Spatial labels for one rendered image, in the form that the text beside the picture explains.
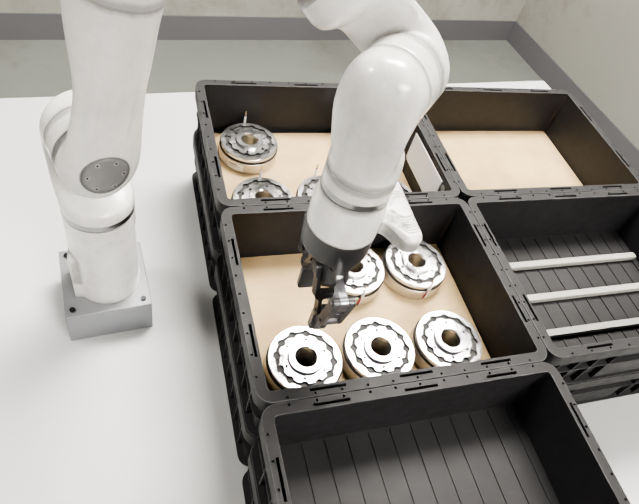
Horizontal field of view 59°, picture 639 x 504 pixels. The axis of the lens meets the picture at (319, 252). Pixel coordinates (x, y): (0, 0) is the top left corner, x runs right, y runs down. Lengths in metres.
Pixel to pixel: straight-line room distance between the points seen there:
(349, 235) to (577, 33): 2.90
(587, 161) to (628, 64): 1.87
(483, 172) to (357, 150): 0.74
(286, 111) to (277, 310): 0.42
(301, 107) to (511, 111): 0.47
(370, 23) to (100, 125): 0.30
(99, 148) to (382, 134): 0.32
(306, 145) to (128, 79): 0.55
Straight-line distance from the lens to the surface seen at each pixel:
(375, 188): 0.51
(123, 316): 0.92
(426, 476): 0.79
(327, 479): 0.74
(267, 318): 0.82
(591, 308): 1.08
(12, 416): 0.92
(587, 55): 3.31
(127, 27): 0.57
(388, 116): 0.43
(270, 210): 0.82
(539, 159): 1.31
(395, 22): 0.48
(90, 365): 0.93
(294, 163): 1.05
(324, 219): 0.54
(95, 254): 0.81
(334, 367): 0.77
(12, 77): 2.66
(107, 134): 0.64
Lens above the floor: 1.52
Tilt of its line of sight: 49 degrees down
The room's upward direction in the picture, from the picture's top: 18 degrees clockwise
